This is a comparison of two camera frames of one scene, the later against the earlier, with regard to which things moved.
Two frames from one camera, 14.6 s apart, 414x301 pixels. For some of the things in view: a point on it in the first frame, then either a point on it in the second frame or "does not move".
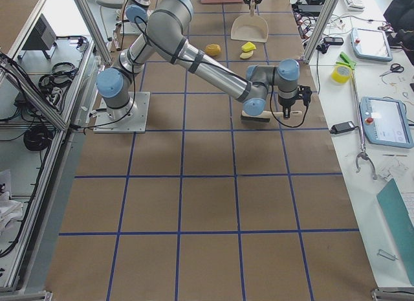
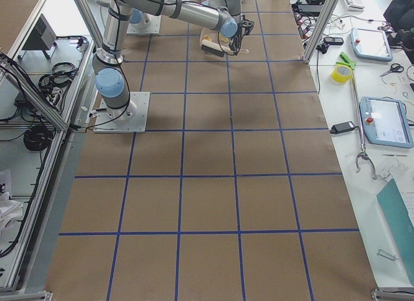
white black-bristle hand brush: (266, 116) -> (218, 50)
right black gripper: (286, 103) -> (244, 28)
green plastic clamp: (349, 63) does not move
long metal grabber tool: (363, 155) does not move
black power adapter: (343, 127) does not move
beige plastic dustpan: (250, 28) -> (216, 36)
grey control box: (43, 37) does not move
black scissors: (394, 67) does not move
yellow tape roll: (341, 74) does not move
